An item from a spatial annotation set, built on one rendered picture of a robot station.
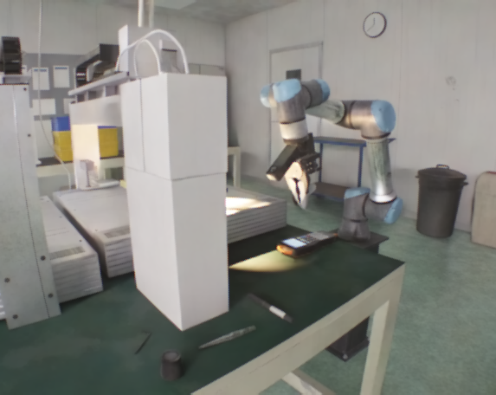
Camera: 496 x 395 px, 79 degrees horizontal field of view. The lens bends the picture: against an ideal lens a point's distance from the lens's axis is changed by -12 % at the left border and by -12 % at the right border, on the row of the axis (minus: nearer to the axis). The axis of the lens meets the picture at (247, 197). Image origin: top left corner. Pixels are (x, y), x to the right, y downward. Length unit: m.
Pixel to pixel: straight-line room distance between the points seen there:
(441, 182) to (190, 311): 3.08
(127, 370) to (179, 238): 0.24
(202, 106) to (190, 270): 0.30
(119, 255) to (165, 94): 0.47
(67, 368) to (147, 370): 0.14
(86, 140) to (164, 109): 1.01
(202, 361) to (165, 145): 0.37
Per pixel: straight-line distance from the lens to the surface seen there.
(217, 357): 0.63
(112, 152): 3.67
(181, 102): 0.58
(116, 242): 0.89
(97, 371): 0.64
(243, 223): 1.08
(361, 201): 1.53
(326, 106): 1.24
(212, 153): 0.61
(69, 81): 5.27
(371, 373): 1.18
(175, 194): 0.58
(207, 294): 0.69
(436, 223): 3.63
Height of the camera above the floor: 1.15
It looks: 14 degrees down
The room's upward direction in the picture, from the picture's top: straight up
